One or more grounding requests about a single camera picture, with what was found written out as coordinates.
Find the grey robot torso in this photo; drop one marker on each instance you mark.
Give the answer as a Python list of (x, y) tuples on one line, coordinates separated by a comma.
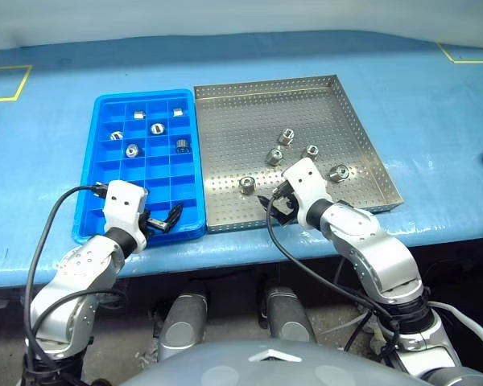
[(225, 370)]

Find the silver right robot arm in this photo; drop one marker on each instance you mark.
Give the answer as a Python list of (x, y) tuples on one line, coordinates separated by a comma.
[(386, 257)]

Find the perforated metal tray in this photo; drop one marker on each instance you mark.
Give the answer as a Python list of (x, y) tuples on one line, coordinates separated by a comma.
[(241, 128)]

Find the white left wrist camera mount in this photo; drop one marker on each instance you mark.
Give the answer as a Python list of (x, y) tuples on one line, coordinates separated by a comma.
[(122, 201)]

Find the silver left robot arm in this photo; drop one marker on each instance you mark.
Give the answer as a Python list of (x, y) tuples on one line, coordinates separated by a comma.
[(84, 261)]

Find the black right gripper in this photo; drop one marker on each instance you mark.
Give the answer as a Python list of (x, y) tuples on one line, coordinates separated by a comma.
[(285, 203)]

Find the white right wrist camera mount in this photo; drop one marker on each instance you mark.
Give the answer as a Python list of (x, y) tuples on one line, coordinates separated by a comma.
[(304, 181)]

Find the grey rounded housing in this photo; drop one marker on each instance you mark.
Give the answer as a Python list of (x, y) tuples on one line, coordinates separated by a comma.
[(287, 317), (185, 321)]

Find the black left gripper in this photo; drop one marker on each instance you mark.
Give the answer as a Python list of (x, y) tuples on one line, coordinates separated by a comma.
[(149, 223)]

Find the blue compartment tray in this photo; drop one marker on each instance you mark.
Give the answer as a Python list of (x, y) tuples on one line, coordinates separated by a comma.
[(161, 187)]

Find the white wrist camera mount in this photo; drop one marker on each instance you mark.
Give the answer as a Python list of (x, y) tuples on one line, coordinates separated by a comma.
[(304, 181), (122, 201)]

